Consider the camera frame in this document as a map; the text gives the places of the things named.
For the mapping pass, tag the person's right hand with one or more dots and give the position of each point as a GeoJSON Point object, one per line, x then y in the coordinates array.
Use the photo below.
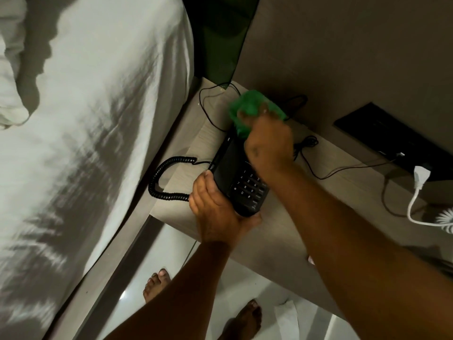
{"type": "Point", "coordinates": [270, 145]}

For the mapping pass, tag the black desk telephone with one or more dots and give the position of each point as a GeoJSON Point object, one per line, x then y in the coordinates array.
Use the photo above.
{"type": "Point", "coordinates": [230, 169]}

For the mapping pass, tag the green cleaning cloth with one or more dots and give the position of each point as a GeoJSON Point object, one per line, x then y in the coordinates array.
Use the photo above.
{"type": "Point", "coordinates": [251, 100]}

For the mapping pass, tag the person's right forearm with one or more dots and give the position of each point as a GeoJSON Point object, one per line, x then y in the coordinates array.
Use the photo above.
{"type": "Point", "coordinates": [371, 272]}

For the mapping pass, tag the large white pillow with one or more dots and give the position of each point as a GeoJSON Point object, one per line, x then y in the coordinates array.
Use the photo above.
{"type": "Point", "coordinates": [10, 67]}

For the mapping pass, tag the person's left hand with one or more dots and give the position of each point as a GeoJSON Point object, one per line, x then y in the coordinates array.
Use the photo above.
{"type": "Point", "coordinates": [216, 219]}

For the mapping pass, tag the person's left forearm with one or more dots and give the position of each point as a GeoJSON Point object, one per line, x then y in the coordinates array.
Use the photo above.
{"type": "Point", "coordinates": [177, 297]}

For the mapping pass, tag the black wall panel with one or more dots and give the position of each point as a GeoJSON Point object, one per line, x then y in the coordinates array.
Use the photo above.
{"type": "Point", "coordinates": [389, 134]}

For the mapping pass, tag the person's right foot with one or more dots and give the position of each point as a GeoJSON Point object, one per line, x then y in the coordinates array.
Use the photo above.
{"type": "Point", "coordinates": [244, 322]}

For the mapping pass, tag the person's left foot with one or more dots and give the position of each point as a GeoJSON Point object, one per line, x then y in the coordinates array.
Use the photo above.
{"type": "Point", "coordinates": [155, 283]}

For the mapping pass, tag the white tissue paper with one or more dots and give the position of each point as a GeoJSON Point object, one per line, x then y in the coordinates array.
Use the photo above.
{"type": "Point", "coordinates": [286, 322]}

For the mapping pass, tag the bed with white sheet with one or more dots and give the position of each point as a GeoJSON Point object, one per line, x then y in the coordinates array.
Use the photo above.
{"type": "Point", "coordinates": [88, 138]}

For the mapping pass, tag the green padded headboard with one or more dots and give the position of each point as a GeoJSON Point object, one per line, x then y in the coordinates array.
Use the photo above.
{"type": "Point", "coordinates": [219, 31]}

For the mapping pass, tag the person's foot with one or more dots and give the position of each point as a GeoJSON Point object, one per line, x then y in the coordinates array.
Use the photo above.
{"type": "Point", "coordinates": [155, 283]}
{"type": "Point", "coordinates": [244, 322]}

